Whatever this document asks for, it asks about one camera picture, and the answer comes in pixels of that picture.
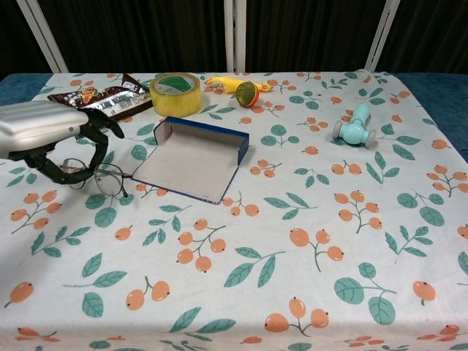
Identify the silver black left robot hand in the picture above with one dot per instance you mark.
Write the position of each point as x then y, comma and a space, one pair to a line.
36, 124

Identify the black-rimmed eyeglasses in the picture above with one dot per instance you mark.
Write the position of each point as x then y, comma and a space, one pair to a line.
108, 179

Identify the blue glasses case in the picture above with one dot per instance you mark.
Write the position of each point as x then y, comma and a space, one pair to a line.
183, 164

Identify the brown snack bag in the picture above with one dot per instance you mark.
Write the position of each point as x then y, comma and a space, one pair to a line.
120, 102

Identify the yellowish packing tape roll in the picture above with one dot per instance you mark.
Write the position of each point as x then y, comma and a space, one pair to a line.
175, 102

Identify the black pleated curtain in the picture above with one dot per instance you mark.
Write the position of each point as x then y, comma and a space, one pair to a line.
146, 33

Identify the green orange ball toy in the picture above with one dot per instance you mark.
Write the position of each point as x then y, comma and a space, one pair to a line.
246, 93

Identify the white fruit print tablecloth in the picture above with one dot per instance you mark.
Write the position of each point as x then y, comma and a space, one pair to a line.
256, 219

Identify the teal massage roller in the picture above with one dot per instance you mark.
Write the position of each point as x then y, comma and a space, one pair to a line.
352, 132

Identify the white slanted frame post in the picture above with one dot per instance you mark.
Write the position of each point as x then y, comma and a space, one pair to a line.
378, 36
44, 36

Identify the white upright frame post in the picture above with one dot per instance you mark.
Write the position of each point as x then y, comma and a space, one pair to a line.
235, 36

